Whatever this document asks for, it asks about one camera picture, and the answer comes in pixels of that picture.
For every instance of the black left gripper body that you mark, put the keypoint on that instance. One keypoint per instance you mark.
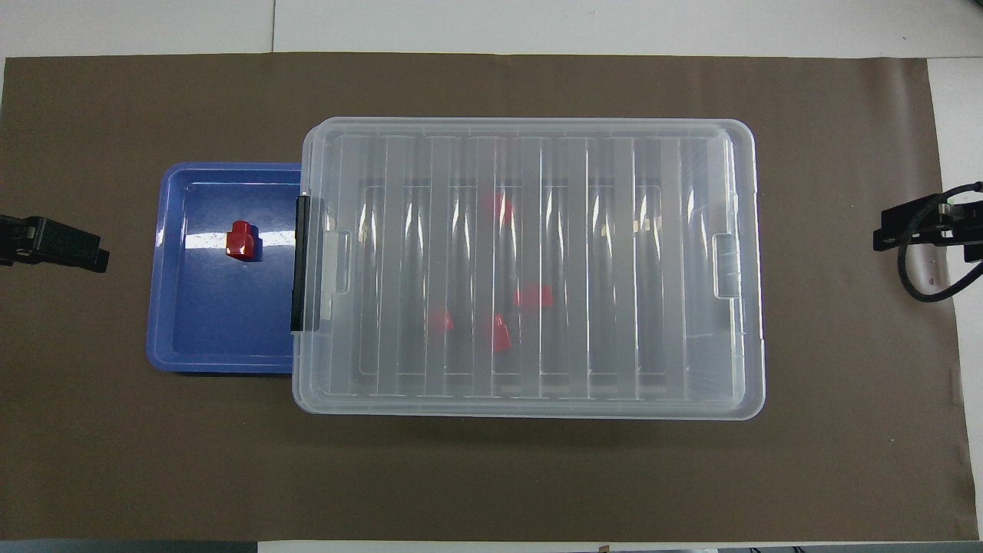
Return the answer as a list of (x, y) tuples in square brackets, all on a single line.
[(17, 240)]

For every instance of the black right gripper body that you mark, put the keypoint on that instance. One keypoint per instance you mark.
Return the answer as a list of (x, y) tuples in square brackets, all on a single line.
[(964, 230)]

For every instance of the red block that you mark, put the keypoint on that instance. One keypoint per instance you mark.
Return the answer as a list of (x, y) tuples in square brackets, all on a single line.
[(498, 207), (499, 334), (532, 297), (440, 321), (240, 240)]

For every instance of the clear ribbed box lid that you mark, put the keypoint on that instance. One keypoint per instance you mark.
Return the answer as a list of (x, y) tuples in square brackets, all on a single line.
[(676, 230)]

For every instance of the blue plastic tray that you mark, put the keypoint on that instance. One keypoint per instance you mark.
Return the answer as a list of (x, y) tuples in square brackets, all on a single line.
[(223, 322)]

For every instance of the clear plastic storage box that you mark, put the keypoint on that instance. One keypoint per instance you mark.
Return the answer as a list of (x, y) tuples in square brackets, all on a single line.
[(584, 338)]

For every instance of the brown paper table mat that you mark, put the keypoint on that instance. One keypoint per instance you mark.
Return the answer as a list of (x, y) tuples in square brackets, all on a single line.
[(537, 476)]

